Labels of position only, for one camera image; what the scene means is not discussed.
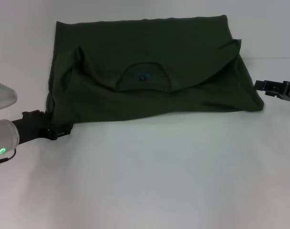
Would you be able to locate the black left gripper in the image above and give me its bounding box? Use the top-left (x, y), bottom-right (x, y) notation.
top-left (11, 109), bottom-right (73, 145)

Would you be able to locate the dark green FREE t-shirt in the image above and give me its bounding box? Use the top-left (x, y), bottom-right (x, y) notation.
top-left (46, 14), bottom-right (265, 125)

